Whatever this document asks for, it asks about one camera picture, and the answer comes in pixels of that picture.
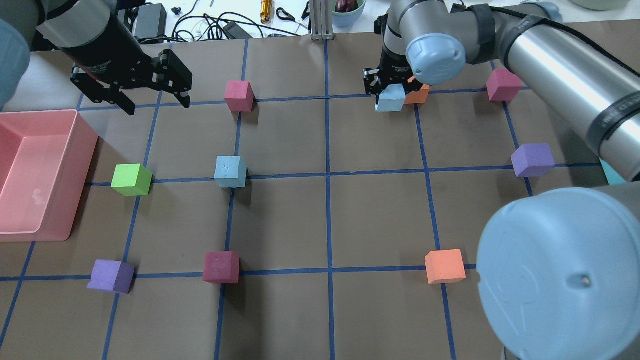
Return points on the aluminium frame post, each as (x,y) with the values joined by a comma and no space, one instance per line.
(321,20)

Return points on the orange foam block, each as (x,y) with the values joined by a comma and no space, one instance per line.
(445,267)
(419,97)

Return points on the black power brick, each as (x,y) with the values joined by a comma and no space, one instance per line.
(150,21)

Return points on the blue bowl with fruit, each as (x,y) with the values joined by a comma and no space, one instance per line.
(346,13)

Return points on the purple block near left arm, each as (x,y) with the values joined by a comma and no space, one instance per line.
(112,276)

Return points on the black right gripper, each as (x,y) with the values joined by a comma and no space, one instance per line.
(393,66)

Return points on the pink block front corner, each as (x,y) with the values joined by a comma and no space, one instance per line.
(502,85)

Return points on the pink block front centre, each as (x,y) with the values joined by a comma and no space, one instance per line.
(239,96)

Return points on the dark pink block far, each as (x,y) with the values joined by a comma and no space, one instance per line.
(221,267)

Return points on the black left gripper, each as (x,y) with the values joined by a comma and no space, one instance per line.
(102,54)

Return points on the brass cylinder tool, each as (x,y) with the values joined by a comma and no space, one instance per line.
(266,11)

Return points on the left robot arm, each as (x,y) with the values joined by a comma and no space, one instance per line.
(65,23)

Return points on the light blue block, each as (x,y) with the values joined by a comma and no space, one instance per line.
(231,172)
(391,99)

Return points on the pink plastic bin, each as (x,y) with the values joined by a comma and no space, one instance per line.
(45,158)

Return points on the cyan plastic bin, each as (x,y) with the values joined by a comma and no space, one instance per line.
(612,177)

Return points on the purple block near right arm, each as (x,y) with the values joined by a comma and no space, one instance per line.
(532,160)

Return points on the orange foam block front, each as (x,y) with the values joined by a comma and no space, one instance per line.
(419,97)

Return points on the orange foam block far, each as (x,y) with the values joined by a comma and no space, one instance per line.
(445,267)

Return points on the green foam block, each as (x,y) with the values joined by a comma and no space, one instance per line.
(131,180)

